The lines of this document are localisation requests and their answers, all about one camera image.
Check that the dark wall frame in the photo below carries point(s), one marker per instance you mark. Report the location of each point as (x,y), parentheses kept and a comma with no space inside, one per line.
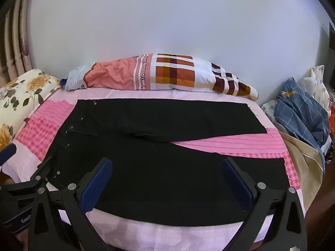
(331,39)

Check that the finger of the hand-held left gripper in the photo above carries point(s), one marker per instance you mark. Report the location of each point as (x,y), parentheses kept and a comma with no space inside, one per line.
(7,154)
(39,174)

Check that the beige floral curtain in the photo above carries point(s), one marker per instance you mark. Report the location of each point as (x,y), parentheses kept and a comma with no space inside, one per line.
(15,44)

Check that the black pants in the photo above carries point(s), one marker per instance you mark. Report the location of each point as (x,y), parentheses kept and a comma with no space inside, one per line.
(157,175)

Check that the yellow floral pillow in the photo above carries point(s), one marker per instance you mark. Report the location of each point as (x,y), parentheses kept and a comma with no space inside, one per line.
(23,94)

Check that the pink checked bed sheet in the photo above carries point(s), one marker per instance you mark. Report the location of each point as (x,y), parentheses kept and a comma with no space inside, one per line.
(235,143)

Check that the beige cloth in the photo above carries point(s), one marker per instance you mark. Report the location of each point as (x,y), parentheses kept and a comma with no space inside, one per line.
(301,157)

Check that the blue checked cloth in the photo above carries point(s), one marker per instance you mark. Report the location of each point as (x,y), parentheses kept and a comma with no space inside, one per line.
(298,109)

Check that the orange plaid pillow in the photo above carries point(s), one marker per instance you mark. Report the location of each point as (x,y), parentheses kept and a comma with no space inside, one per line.
(178,70)

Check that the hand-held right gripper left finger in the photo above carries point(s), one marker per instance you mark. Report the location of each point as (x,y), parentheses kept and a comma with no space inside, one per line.
(96,185)

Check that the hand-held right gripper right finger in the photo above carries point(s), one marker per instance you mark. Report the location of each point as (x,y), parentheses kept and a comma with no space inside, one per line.
(238,185)

